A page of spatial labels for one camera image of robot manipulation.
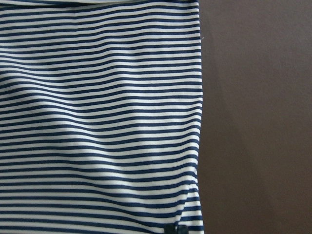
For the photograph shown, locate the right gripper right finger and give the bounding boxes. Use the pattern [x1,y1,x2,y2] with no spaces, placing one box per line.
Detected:
[177,225,188,234]

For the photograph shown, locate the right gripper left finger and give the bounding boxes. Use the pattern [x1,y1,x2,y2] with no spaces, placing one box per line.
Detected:
[164,225,176,234]

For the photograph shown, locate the navy white striped polo shirt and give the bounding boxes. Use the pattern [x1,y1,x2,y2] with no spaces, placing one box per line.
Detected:
[0,0,204,234]

